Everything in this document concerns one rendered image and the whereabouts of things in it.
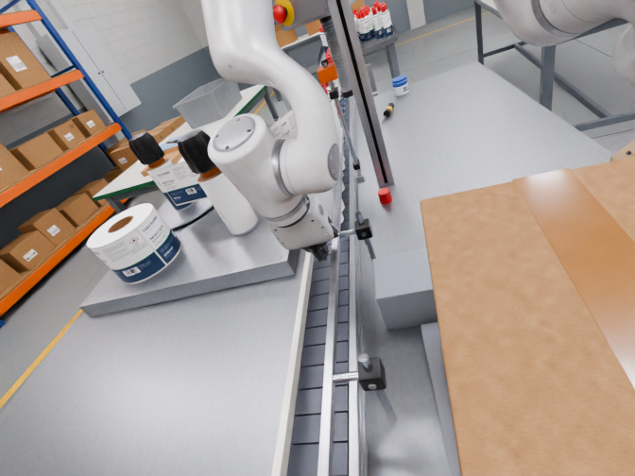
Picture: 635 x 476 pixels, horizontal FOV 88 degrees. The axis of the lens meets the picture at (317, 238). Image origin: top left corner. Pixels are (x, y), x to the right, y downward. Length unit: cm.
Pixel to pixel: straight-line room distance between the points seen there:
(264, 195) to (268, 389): 36
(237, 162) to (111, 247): 67
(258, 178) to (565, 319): 34
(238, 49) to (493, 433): 44
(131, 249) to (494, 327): 91
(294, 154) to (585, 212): 30
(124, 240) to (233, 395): 53
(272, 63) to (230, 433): 57
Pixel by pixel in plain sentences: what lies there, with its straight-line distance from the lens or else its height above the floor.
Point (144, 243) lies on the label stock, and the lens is 103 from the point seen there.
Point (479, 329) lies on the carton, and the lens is 27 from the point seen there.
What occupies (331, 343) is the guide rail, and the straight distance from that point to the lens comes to 48.
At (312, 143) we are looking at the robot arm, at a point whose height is 120.
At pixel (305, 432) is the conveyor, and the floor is 88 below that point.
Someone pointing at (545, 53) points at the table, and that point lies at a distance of 234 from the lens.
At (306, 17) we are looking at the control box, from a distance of 91.
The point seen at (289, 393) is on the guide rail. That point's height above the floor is 91.
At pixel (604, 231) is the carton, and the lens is 34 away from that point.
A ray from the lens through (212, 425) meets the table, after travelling 69.
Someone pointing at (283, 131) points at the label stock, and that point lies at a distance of 114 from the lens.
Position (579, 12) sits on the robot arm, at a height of 120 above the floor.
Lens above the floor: 134
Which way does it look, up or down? 35 degrees down
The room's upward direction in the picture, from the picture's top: 25 degrees counter-clockwise
